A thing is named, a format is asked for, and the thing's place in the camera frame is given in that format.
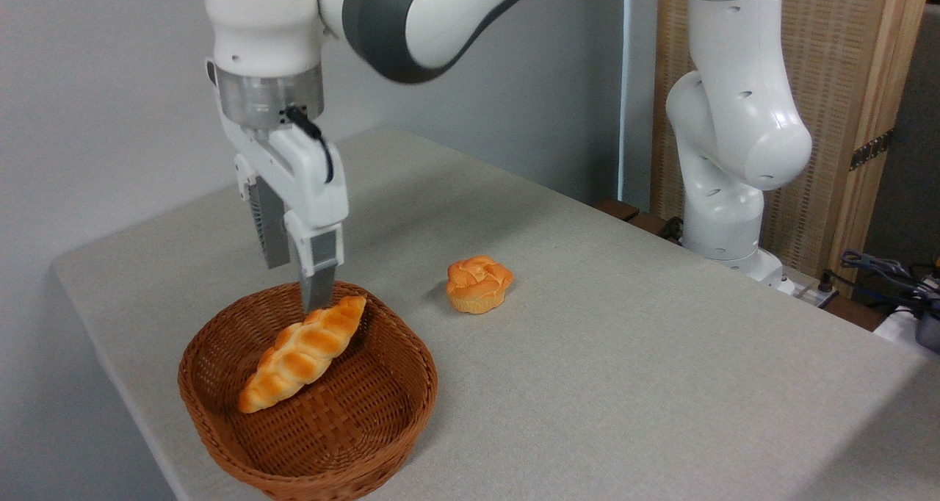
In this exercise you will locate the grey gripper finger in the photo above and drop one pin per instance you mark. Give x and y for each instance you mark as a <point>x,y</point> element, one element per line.
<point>322,266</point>
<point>270,229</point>

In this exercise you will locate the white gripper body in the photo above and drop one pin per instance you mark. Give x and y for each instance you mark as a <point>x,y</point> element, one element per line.
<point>301,178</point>

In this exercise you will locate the long braided bread loaf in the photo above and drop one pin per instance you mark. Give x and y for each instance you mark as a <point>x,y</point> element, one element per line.
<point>301,358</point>

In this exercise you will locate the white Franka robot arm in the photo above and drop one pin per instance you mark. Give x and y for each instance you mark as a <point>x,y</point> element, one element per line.
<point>264,16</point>

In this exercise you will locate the brown wicker basket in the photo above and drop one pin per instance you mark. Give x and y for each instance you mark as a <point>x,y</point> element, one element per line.
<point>352,413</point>

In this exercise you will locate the round knotted bread bun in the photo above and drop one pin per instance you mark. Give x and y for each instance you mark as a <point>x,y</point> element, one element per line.
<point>479,284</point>

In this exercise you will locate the black metal hinge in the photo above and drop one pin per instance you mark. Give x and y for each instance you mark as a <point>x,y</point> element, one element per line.
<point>872,149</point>

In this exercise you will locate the white vertical wall pipe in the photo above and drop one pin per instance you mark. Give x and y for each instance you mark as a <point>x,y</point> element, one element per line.
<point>625,82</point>

